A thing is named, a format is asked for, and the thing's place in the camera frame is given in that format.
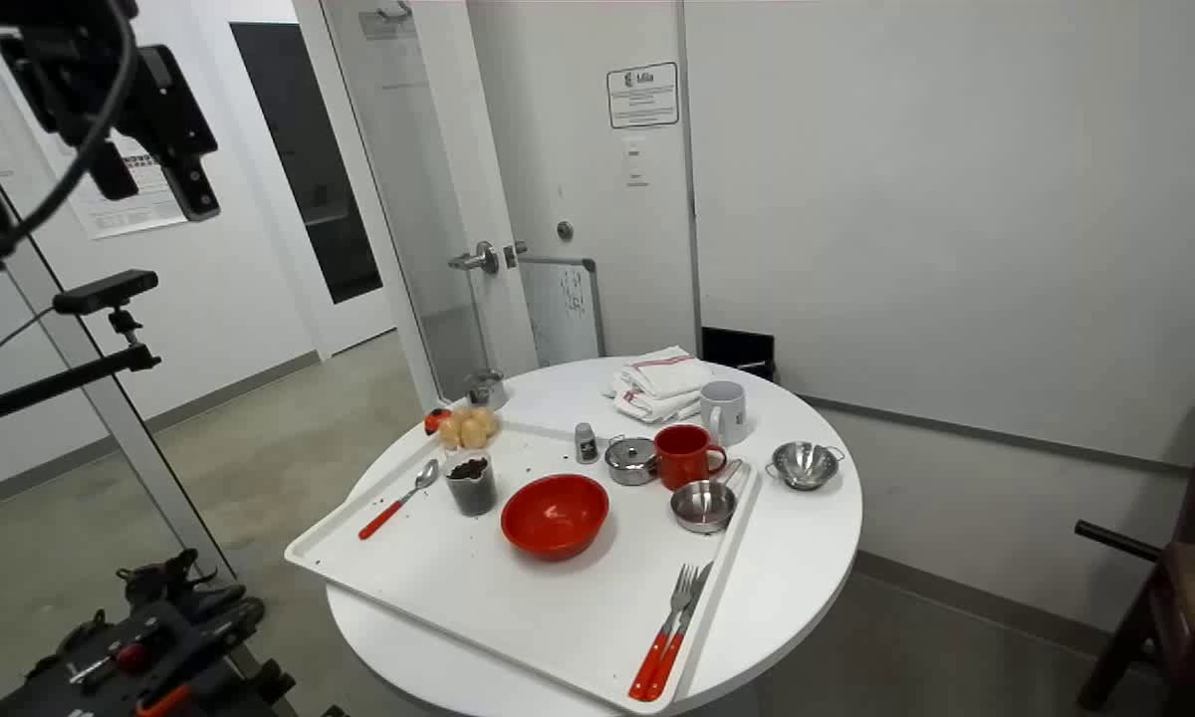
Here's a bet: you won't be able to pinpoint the white rectangular tray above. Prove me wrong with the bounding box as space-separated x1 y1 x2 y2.
280 404 770 717

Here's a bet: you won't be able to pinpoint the white mug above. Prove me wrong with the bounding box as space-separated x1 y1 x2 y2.
696 377 750 452

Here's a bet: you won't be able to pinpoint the clear plastic jug dark contents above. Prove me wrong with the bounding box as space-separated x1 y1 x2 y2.
441 454 502 522

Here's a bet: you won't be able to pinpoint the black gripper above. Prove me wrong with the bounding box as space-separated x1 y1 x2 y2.
0 21 226 228

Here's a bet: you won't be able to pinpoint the silver door lever handle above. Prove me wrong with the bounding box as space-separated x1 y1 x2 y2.
446 238 502 280

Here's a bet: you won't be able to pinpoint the red-handled metal spoon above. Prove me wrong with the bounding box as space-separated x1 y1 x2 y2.
353 459 441 544

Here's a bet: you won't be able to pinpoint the black bar-shaped camera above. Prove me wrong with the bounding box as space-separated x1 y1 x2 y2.
50 267 163 317

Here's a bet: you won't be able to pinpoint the small steel bowl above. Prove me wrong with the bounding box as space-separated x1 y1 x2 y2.
670 477 742 536
770 440 846 493

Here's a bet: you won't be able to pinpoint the white cloth with red stripes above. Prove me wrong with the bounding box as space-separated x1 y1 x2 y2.
600 343 708 430

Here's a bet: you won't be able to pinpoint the small lidded steel dish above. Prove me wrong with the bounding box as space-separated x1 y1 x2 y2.
600 436 660 490

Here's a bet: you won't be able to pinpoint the red-handled fork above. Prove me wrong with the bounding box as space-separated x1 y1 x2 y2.
624 562 701 705

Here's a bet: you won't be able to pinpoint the red bowl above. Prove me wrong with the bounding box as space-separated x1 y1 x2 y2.
497 471 613 566

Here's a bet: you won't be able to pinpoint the white wall sign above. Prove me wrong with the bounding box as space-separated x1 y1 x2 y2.
604 60 681 132

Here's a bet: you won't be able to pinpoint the bag of bread rolls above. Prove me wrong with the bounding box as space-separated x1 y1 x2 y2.
439 404 506 454

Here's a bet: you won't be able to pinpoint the metal camera stand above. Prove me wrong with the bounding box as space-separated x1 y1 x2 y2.
0 114 244 588

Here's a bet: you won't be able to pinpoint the dark wooden chair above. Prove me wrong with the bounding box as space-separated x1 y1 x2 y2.
1073 382 1195 717

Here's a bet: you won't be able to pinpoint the red-handled knife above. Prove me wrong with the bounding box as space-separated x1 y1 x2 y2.
651 559 717 705

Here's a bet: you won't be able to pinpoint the red mug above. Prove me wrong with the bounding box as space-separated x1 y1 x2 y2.
651 421 732 493

